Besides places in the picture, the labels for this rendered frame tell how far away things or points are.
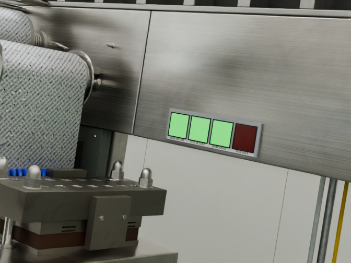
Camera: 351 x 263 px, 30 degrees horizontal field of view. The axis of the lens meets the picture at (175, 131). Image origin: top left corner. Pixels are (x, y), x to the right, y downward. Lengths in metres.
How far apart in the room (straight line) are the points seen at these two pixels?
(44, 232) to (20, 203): 0.09
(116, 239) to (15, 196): 0.26
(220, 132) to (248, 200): 2.79
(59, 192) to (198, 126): 0.34
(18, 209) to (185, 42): 0.53
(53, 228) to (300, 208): 2.77
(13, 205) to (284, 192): 2.89
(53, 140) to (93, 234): 0.27
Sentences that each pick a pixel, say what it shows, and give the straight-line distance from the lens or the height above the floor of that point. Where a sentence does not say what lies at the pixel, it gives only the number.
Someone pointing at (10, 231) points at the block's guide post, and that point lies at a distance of 1.35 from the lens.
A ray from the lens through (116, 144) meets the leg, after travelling 1.85.
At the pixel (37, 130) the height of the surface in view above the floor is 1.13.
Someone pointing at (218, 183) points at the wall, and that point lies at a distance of 4.30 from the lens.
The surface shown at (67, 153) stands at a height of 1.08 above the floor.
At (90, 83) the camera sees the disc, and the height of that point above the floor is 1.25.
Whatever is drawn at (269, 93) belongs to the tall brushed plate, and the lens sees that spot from 1.33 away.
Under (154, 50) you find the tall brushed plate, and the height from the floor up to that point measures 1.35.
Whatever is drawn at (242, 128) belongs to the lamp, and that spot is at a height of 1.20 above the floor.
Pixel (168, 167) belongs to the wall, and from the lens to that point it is 4.57.
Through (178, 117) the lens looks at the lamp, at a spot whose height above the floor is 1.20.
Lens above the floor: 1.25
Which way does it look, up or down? 3 degrees down
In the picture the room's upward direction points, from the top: 9 degrees clockwise
